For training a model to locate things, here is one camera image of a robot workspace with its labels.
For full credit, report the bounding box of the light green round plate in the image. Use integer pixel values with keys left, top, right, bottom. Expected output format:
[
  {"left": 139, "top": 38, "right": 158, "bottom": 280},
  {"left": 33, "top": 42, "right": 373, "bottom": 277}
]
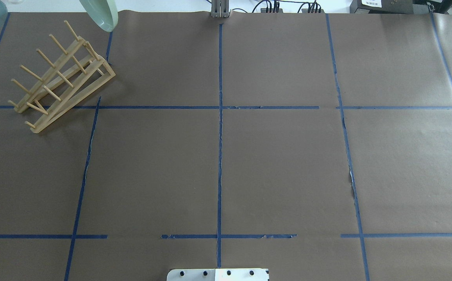
[{"left": 79, "top": 0, "right": 119, "bottom": 32}]

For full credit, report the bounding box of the black usb hub left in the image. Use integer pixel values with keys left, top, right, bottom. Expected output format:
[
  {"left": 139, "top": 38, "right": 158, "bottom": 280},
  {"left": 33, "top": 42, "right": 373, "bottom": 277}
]
[{"left": 255, "top": 0, "right": 282, "bottom": 14}]

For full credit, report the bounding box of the black usb hub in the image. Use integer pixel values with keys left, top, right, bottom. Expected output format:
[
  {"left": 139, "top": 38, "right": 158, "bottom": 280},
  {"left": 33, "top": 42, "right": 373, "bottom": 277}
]
[
  {"left": 307, "top": 1, "right": 323, "bottom": 14},
  {"left": 255, "top": 0, "right": 282, "bottom": 14}
]

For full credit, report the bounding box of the wooden dish rack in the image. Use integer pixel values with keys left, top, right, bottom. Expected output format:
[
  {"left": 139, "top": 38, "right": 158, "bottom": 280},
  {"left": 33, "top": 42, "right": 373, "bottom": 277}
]
[{"left": 8, "top": 21, "right": 115, "bottom": 133}]

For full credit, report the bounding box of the black usb hub right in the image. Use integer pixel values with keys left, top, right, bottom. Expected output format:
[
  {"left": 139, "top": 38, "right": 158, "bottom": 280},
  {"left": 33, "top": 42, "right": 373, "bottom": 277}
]
[{"left": 307, "top": 1, "right": 323, "bottom": 14}]

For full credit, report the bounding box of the black computer box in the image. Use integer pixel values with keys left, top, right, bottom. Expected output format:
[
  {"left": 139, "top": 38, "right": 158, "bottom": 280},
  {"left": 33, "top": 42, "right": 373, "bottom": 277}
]
[{"left": 349, "top": 0, "right": 414, "bottom": 14}]

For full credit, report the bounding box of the grey aluminium frame post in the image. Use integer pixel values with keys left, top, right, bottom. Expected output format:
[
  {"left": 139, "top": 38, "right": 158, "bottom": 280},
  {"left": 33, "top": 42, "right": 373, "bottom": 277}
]
[{"left": 209, "top": 0, "right": 230, "bottom": 18}]

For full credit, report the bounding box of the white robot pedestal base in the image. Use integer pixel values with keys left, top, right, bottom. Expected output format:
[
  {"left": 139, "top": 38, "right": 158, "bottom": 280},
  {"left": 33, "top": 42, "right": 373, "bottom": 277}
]
[{"left": 166, "top": 267, "right": 270, "bottom": 281}]

